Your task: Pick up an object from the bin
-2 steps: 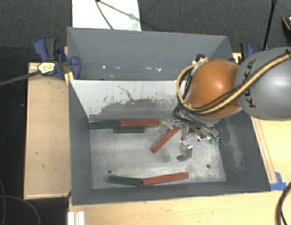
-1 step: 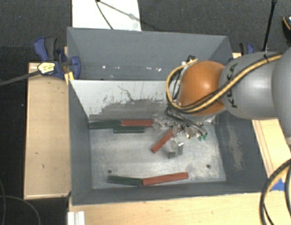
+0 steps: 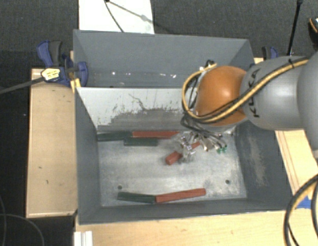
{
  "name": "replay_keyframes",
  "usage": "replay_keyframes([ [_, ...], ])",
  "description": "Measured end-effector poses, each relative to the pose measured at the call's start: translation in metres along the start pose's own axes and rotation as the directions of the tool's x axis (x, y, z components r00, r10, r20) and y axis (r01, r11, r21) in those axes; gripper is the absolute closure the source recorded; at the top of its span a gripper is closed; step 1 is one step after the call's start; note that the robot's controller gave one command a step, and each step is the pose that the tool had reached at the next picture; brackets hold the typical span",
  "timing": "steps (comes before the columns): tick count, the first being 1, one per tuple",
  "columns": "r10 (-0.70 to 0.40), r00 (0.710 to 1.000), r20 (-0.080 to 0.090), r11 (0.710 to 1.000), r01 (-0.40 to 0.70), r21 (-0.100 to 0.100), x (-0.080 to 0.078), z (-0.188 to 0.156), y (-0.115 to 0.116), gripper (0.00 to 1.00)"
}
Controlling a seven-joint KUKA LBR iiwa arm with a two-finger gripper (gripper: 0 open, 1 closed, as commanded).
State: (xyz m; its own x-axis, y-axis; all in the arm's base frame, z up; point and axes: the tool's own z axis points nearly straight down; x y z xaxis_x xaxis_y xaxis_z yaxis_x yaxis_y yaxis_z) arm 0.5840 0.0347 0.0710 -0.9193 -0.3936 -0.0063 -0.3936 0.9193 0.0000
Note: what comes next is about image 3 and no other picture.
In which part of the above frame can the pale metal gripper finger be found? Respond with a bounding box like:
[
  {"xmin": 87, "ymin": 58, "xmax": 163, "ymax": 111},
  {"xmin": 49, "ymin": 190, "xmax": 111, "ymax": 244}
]
[
  {"xmin": 178, "ymin": 134, "xmax": 192, "ymax": 151},
  {"xmin": 183, "ymin": 148, "xmax": 197, "ymax": 164}
]

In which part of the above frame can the red-brown block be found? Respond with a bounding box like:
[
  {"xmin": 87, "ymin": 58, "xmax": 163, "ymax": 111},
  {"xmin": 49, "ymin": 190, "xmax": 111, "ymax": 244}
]
[
  {"xmin": 131, "ymin": 130, "xmax": 181, "ymax": 139},
  {"xmin": 165, "ymin": 140, "xmax": 202, "ymax": 166},
  {"xmin": 154, "ymin": 188, "xmax": 207, "ymax": 204}
]

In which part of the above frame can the grey metal bin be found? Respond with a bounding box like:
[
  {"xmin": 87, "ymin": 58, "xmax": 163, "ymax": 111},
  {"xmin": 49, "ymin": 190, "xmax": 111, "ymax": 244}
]
[{"xmin": 72, "ymin": 29, "xmax": 294, "ymax": 225}]

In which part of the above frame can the dark green flat block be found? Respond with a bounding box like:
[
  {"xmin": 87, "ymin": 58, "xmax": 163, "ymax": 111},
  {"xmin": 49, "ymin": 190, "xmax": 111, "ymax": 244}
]
[
  {"xmin": 123, "ymin": 137, "xmax": 159, "ymax": 147},
  {"xmin": 97, "ymin": 130, "xmax": 133, "ymax": 142},
  {"xmin": 116, "ymin": 191, "xmax": 157, "ymax": 204}
]

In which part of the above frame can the pale wood flat board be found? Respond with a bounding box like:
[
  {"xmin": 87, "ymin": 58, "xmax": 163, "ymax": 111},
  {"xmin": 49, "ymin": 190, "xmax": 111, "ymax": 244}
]
[{"xmin": 25, "ymin": 68, "xmax": 79, "ymax": 219}]

